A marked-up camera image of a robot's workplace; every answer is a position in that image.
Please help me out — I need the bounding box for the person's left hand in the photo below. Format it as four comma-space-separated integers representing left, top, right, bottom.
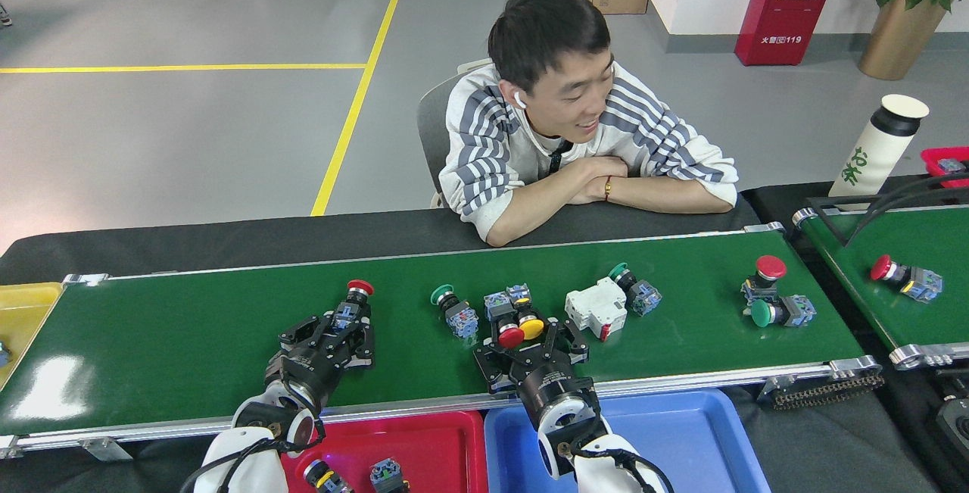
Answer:
568, 177, 606, 204

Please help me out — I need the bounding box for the potted plant in gold pot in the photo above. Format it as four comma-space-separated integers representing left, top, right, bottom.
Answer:
854, 0, 969, 81

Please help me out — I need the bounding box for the black switch with blue base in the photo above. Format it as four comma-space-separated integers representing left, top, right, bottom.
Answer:
303, 460, 354, 493

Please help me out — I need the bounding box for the blue plastic tray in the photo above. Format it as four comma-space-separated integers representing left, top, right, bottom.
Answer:
483, 388, 773, 493

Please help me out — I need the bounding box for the long green conveyor belt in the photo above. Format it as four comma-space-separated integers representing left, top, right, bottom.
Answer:
0, 222, 885, 460

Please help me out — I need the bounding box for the white circuit breaker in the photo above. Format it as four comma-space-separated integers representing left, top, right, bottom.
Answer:
565, 276, 628, 343

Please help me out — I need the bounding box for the yellow plastic tray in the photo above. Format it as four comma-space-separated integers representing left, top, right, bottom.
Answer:
0, 282, 63, 392

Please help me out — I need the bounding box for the red plastic tray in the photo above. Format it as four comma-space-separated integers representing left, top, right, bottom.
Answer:
280, 410, 489, 493

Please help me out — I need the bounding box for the person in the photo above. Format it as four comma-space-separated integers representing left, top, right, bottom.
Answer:
438, 0, 739, 248

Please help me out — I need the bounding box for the black drive chain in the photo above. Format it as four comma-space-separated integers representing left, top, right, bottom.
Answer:
771, 372, 885, 410

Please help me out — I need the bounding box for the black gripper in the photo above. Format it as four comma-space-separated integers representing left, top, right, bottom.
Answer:
475, 317, 597, 410
265, 314, 375, 410

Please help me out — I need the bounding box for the black conveyor motor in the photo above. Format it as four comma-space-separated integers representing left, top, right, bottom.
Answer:
936, 395, 969, 457

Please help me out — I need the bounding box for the black cable bundle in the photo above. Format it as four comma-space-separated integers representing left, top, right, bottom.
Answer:
844, 171, 969, 248

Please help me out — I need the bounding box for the black metal frame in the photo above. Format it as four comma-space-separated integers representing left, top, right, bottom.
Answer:
806, 196, 909, 248

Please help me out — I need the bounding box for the person's right hand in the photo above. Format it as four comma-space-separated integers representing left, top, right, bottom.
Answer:
572, 156, 629, 187

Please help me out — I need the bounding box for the white bottle with black neck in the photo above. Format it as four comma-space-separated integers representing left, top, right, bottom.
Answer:
827, 94, 930, 210

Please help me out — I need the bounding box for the small red bin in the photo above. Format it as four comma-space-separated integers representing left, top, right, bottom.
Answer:
921, 146, 969, 189

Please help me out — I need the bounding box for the short green conveyor belt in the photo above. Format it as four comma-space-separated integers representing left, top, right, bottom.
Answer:
793, 201, 969, 370

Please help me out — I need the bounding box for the yellow push button switch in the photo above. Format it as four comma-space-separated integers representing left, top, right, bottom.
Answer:
506, 283, 546, 341

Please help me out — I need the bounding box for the black table cloth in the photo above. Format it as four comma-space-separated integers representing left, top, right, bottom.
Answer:
0, 194, 762, 286

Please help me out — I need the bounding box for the red push button switch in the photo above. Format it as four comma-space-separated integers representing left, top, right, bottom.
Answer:
484, 292, 525, 350
369, 458, 410, 493
333, 279, 375, 331
742, 255, 788, 304
870, 254, 944, 304

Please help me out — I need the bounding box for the red fire extinguisher cabinet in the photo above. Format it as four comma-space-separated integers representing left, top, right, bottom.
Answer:
734, 0, 843, 67

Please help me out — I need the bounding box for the grey office chair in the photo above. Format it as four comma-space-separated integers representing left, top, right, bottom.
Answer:
416, 58, 493, 210

